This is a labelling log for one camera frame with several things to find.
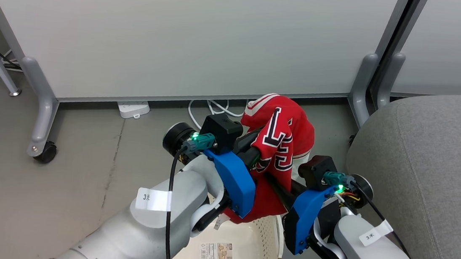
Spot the large white partition panel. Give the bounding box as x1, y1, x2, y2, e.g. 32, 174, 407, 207
0, 0, 413, 136

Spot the white power strip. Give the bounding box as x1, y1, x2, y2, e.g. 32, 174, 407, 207
116, 99, 151, 121

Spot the narrow white partition panel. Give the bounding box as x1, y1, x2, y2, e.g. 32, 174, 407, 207
386, 0, 461, 104

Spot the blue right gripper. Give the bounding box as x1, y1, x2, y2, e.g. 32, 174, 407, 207
258, 174, 337, 259

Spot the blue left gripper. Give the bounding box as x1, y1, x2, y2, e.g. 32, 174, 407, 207
198, 128, 265, 220

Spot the teal left cable connector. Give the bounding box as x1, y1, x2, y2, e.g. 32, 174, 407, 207
182, 131, 217, 156

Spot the beige perforated laundry basket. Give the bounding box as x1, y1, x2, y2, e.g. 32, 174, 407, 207
159, 202, 288, 259

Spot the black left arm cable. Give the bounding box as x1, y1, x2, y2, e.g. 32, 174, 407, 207
162, 143, 196, 259

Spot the red basketball jersey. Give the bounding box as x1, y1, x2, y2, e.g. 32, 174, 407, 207
221, 89, 319, 231

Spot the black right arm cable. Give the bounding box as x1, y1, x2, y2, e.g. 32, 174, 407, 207
343, 181, 420, 259

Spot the coiled white cable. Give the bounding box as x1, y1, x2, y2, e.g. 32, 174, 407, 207
186, 95, 256, 135

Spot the grey fabric sofa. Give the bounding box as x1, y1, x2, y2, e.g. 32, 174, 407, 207
336, 82, 461, 259

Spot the teal cable connector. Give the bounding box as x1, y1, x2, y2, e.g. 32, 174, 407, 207
182, 131, 217, 156
322, 170, 356, 189

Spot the grey partition foot with caster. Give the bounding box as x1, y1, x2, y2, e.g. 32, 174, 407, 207
12, 56, 67, 166

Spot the teal right cable connector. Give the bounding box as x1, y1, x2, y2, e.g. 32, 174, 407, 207
322, 170, 356, 189

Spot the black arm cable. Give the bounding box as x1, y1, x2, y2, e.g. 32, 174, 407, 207
343, 181, 420, 259
162, 143, 196, 259

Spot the printed basket sticker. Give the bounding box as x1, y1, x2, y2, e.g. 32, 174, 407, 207
200, 240, 235, 259

